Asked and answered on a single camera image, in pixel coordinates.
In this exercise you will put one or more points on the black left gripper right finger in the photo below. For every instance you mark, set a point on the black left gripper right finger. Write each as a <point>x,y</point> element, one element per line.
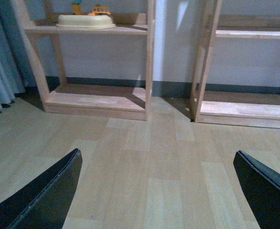
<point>261,188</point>

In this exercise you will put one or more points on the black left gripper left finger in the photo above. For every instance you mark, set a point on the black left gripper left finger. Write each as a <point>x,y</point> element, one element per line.
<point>45,201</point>

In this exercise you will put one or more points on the right wooden shelf unit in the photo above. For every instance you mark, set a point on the right wooden shelf unit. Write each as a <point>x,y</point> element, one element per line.
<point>230,108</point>

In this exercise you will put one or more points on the grey curtain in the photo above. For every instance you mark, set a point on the grey curtain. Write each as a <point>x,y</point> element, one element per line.
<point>15,71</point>

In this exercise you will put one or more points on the cream plastic basin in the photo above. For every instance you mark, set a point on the cream plastic basin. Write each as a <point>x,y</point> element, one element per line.
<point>87,22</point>

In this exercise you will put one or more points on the yellow pineapple toy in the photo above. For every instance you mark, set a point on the yellow pineapple toy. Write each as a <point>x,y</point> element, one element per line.
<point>76,5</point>

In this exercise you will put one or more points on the yellow toy vehicle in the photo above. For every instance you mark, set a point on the yellow toy vehicle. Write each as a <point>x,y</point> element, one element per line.
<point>100,10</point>

